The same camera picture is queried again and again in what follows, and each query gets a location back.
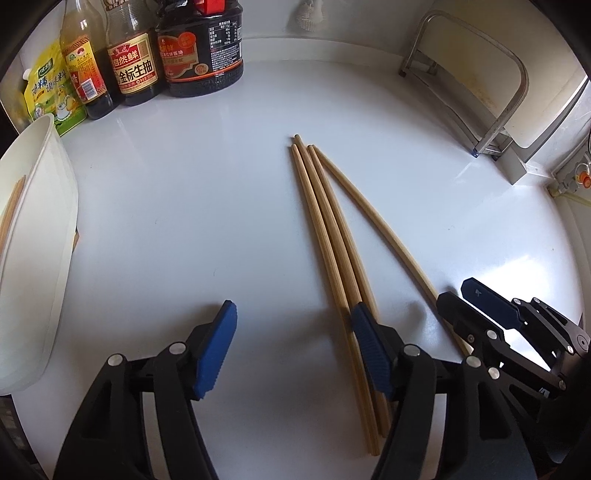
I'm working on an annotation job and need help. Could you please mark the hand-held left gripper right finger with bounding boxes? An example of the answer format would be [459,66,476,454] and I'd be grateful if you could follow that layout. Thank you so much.
[349,302,536,480]

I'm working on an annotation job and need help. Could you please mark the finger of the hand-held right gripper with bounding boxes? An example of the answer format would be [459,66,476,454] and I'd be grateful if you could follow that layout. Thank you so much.
[461,278,591,365]
[436,291,566,398]

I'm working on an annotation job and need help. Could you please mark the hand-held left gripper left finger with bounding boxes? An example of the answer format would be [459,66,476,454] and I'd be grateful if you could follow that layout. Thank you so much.
[52,300,238,480]

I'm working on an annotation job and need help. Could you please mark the white plastic container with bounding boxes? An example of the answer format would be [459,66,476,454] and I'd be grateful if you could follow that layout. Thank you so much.
[0,113,80,397]

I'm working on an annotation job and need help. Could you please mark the metal rack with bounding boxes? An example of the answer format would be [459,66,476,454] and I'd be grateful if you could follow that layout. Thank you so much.
[399,11,529,160]

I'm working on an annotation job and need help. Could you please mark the large black sauce jug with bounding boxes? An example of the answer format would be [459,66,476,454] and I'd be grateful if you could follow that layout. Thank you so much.
[154,0,245,97]

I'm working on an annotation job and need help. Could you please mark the dark soy sauce bottle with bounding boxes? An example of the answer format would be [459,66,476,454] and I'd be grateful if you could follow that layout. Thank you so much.
[105,0,162,107]

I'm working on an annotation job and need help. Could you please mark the yellow label sauce bottle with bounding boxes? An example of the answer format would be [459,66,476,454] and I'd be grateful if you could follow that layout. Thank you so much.
[60,0,116,121]

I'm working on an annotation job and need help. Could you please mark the yellow green seasoning pouch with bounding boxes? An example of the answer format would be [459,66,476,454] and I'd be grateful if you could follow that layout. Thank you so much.
[21,39,88,137]

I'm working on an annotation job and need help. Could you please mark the white woven ball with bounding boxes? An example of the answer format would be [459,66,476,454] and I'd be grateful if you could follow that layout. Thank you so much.
[290,0,326,31]

